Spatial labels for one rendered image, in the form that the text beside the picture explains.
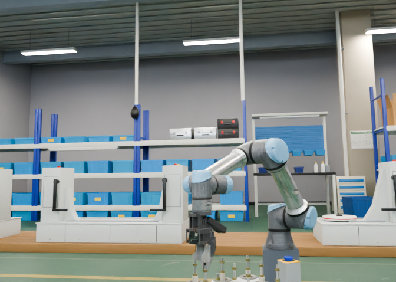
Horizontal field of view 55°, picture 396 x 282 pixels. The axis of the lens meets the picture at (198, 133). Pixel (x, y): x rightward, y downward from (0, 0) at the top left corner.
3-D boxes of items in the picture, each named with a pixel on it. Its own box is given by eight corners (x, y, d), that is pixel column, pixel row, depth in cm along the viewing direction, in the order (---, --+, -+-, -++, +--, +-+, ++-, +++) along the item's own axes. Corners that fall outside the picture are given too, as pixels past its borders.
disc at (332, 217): (319, 217, 371) (319, 213, 372) (352, 217, 367) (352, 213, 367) (325, 221, 341) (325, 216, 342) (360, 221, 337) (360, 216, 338)
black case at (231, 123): (219, 131, 665) (219, 122, 667) (239, 131, 660) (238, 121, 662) (217, 128, 623) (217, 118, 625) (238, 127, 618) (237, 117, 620)
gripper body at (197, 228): (185, 244, 141) (185, 211, 142) (201, 241, 147) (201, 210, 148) (200, 246, 135) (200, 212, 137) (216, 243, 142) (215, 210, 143)
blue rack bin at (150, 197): (148, 203, 676) (148, 191, 679) (169, 203, 671) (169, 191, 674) (140, 205, 627) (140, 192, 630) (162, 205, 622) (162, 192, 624)
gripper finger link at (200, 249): (189, 269, 141) (190, 243, 142) (200, 266, 145) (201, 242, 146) (195, 271, 139) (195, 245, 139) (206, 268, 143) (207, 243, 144)
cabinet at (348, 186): (332, 213, 701) (330, 176, 709) (358, 213, 694) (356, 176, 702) (339, 217, 644) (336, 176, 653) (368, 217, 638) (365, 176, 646)
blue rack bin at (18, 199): (27, 203, 708) (28, 192, 710) (46, 203, 702) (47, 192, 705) (11, 205, 659) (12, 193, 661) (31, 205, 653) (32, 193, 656)
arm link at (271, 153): (296, 216, 205) (256, 134, 186) (323, 218, 195) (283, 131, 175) (288, 233, 198) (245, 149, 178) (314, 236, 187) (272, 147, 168)
